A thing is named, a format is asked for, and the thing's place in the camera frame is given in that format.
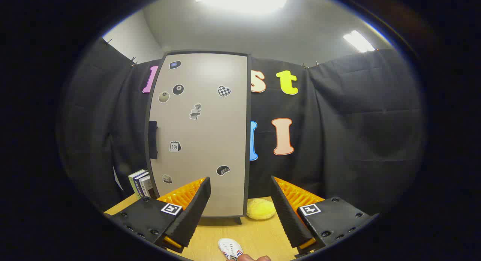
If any light grey shoe cabinet door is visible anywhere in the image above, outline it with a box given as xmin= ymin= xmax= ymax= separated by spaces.
xmin=149 ymin=53 xmax=248 ymax=217

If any green and white book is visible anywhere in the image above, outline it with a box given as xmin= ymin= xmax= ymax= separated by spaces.
xmin=128 ymin=169 xmax=145 ymax=198

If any dark grey shoe cabinet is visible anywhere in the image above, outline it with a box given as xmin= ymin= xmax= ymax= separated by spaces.
xmin=145 ymin=50 xmax=252 ymax=225

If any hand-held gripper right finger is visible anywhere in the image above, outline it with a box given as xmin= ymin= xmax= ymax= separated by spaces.
xmin=271 ymin=176 xmax=379 ymax=258

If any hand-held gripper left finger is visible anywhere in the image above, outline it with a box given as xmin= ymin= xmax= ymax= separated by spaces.
xmin=103 ymin=177 xmax=212 ymax=254

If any yellow round cushion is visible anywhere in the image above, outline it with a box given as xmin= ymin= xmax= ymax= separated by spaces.
xmin=246 ymin=198 xmax=277 ymax=220

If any white canvas shoe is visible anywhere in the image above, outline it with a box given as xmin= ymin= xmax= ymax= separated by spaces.
xmin=218 ymin=238 xmax=244 ymax=261

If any black cabinet door handle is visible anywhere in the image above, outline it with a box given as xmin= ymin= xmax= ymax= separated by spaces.
xmin=148 ymin=121 xmax=158 ymax=160

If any black backdrop cloth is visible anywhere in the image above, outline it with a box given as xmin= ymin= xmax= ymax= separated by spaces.
xmin=56 ymin=38 xmax=427 ymax=216

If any dark blue book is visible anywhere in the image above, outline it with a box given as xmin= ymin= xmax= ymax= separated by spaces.
xmin=133 ymin=172 xmax=150 ymax=197

